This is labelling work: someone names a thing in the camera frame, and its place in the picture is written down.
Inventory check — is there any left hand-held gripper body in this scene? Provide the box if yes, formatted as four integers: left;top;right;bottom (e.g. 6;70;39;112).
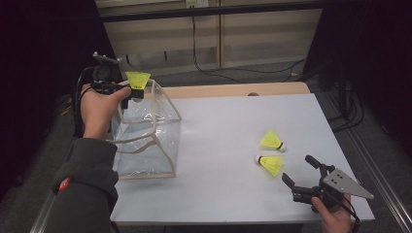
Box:
91;51;134;96

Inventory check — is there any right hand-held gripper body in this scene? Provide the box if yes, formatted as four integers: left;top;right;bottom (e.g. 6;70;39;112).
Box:
291;164;375;210

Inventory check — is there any yellow shuttlecock white cork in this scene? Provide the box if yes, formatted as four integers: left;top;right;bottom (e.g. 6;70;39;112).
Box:
124;71;152;91
254;154;284;178
259;129;288;153

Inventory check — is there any clear plastic bag beige trim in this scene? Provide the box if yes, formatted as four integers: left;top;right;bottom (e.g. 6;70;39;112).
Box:
108;78;183;180

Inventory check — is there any person's left hand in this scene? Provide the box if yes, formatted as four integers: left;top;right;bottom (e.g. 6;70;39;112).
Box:
80;83;132;141

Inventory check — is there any person's right hand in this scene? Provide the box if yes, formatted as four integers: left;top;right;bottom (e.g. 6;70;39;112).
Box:
310;193;354;233

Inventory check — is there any black stand leg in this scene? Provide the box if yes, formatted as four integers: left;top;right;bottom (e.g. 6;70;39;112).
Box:
69;74;85;137

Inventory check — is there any black curtain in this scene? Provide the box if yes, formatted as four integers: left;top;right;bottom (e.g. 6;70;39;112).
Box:
304;0;412;153
0;0;122;195

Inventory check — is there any beige wooden cabinet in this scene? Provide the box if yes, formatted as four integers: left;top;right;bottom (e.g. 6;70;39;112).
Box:
96;0;325;80

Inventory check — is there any right hand-held gripper black cable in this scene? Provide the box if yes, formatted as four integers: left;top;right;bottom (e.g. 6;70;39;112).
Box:
329;192;361;227

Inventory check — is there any hand-held gripper black cable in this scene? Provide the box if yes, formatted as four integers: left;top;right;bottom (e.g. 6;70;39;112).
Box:
329;192;361;227
72;66;98;139

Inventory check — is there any left hand-held gripper black cable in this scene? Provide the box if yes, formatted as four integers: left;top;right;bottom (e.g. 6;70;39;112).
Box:
72;66;98;139

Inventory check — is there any black floor cable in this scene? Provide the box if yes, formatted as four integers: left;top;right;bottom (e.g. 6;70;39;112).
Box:
327;96;365;133

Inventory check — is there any aluminium floor rail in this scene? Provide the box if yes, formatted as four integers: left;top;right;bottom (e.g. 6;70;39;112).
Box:
324;93;412;233
30;110;98;233

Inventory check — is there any black wall socket cable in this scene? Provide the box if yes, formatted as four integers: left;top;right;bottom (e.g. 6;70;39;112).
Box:
191;16;307;83

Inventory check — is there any white wall socket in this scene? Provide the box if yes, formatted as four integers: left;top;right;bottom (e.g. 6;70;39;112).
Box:
185;0;210;10

